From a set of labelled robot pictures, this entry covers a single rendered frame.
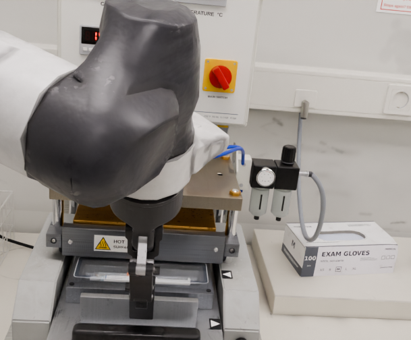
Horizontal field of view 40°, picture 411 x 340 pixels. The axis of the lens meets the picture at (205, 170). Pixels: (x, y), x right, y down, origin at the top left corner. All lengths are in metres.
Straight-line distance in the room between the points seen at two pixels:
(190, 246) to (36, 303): 0.22
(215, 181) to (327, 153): 0.61
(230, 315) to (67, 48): 0.50
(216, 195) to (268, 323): 0.44
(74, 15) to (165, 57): 0.53
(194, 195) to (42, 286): 0.24
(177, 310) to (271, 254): 0.61
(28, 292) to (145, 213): 0.29
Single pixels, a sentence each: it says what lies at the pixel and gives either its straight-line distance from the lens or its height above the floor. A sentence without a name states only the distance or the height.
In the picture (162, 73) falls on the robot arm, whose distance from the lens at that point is 0.43.
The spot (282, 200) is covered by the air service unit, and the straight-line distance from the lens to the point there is 1.04.
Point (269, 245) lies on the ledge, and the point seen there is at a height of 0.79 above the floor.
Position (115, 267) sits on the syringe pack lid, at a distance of 0.81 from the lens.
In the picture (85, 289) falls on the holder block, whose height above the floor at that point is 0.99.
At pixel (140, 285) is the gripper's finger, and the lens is 0.62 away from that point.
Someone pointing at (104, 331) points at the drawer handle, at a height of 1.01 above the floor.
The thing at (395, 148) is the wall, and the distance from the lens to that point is 1.47.
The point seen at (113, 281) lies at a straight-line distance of 0.79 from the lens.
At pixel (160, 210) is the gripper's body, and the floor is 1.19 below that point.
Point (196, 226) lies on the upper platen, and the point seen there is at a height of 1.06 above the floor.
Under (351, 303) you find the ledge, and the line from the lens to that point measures 1.23.
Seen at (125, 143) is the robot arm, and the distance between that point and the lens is 0.39.
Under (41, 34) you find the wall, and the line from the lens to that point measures 1.32.
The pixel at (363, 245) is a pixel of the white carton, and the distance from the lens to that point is 1.29.
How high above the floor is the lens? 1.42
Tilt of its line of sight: 21 degrees down
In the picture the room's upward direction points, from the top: 6 degrees clockwise
